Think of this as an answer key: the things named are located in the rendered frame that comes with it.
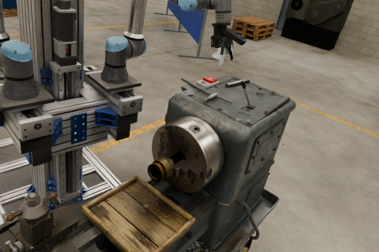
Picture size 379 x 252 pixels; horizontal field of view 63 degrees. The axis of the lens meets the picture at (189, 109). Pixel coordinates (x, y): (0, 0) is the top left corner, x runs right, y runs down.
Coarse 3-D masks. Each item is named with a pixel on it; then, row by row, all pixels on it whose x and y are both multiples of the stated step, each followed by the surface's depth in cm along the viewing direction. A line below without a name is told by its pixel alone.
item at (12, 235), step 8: (8, 224) 103; (16, 224) 103; (0, 232) 101; (8, 232) 101; (0, 240) 98; (8, 240) 98; (0, 248) 96; (8, 248) 95; (56, 248) 98; (64, 248) 98; (72, 248) 99
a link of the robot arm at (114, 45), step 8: (112, 40) 164; (120, 40) 165; (112, 48) 162; (120, 48) 163; (128, 48) 168; (112, 56) 164; (120, 56) 165; (128, 56) 171; (112, 64) 166; (120, 64) 167
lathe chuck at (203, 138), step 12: (180, 120) 132; (192, 120) 132; (156, 132) 136; (180, 132) 126; (192, 132) 124; (204, 132) 127; (156, 144) 138; (180, 144) 128; (192, 144) 124; (204, 144) 123; (216, 144) 128; (156, 156) 140; (180, 156) 140; (192, 156) 126; (204, 156) 122; (216, 156) 127; (204, 168) 123; (216, 168) 128; (168, 180) 139; (180, 180) 134; (192, 180) 130; (204, 180) 125; (192, 192) 132
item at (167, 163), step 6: (162, 156) 125; (156, 162) 121; (162, 162) 121; (168, 162) 123; (150, 168) 122; (156, 168) 119; (162, 168) 120; (168, 168) 121; (150, 174) 123; (156, 174) 125; (162, 174) 119; (168, 174) 122; (156, 180) 121
